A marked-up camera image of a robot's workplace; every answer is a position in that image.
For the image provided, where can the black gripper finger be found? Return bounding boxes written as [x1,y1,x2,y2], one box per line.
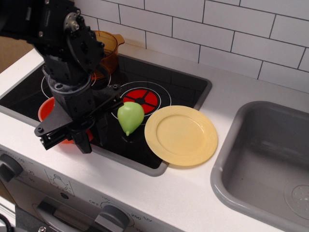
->
[70,130,92,154]
[94,114,108,146]

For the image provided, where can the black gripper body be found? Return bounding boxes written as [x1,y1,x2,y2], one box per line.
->
[35,77,123,149]

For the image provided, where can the red plastic cup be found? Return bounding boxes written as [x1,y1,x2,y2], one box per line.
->
[38,97,94,144]

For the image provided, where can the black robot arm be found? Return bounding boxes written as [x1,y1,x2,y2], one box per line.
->
[0,0,123,154]

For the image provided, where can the yellow plastic plate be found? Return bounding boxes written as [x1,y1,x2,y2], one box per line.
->
[144,105,218,167]

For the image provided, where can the black toy stovetop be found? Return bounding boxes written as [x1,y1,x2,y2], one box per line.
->
[0,56,212,176]

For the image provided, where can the green plastic pear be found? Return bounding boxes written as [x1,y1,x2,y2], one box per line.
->
[117,101,144,136]

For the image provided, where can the amber transparent pot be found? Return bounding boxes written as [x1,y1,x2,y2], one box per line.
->
[95,30,125,74]

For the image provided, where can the grey left oven knob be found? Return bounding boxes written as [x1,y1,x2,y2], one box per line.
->
[0,154,23,182]

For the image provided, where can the grey oven knob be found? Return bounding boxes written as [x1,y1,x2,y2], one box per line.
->
[95,205,129,232]
[0,154,23,182]

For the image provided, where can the grey right oven knob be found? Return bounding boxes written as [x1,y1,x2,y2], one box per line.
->
[95,205,129,232]

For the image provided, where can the grey sink basin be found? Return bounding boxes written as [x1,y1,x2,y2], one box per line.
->
[211,101,309,232]

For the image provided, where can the grey oven door handle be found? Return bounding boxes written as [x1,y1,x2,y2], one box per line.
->
[32,198,99,232]

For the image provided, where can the black cable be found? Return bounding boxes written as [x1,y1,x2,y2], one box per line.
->
[0,214,14,232]

